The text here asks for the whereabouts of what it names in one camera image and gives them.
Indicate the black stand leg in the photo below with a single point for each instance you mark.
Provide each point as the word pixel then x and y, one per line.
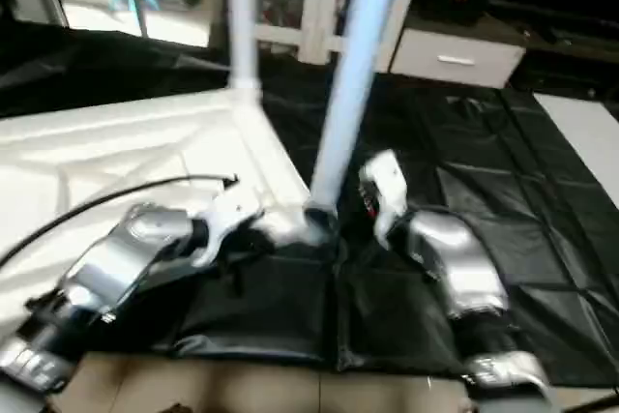
pixel 592 401

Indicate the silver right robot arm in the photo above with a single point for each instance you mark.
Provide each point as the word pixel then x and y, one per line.
pixel 464 287

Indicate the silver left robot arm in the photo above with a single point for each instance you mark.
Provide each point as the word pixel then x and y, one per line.
pixel 106 268

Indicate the black work mat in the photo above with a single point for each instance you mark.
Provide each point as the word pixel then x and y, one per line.
pixel 464 200

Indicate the white drawer unit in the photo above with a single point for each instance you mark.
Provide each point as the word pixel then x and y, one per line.
pixel 455 57

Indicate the white plastic table leg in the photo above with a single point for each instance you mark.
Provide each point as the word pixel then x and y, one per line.
pixel 243 26
pixel 353 84

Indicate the white flat board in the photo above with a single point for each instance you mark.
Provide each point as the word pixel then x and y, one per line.
pixel 590 142

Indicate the white plastic table top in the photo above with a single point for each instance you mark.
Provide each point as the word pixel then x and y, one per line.
pixel 116 142

